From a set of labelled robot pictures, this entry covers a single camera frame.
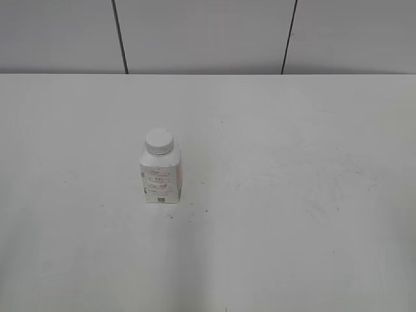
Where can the white square drink bottle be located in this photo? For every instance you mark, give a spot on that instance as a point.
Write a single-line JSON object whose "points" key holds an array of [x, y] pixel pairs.
{"points": [[162, 175]]}

